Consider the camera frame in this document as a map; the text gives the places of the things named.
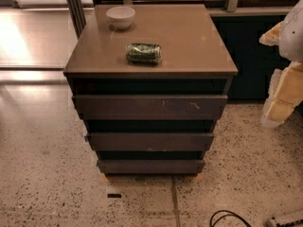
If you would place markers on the dark drawer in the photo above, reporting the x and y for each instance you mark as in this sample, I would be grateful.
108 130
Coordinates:
151 166
106 141
149 107

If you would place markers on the green soda can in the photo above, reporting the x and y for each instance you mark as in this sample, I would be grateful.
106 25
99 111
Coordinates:
144 53

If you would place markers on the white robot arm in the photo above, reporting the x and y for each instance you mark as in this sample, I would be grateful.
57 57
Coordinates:
291 35

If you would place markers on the dark low cabinet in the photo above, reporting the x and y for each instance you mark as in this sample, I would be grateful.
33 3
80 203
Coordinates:
255 62

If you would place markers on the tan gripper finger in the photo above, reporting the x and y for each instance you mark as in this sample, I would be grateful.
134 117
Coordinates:
271 37

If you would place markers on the dark bottom drawer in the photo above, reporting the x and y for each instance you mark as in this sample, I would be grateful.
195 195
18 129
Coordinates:
151 166

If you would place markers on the brown drawer cabinet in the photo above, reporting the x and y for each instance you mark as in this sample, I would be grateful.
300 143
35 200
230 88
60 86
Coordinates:
194 62

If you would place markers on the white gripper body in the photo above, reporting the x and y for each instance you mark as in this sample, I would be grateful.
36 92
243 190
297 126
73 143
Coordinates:
293 38

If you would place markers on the white power strip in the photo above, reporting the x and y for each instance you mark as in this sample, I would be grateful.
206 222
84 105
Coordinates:
294 219

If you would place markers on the dark top drawer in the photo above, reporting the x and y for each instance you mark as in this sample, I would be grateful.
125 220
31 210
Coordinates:
149 107

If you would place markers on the dark middle drawer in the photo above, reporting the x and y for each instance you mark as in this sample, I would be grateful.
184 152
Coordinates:
106 141

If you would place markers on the white bowl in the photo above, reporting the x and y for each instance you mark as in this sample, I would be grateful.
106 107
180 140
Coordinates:
121 18

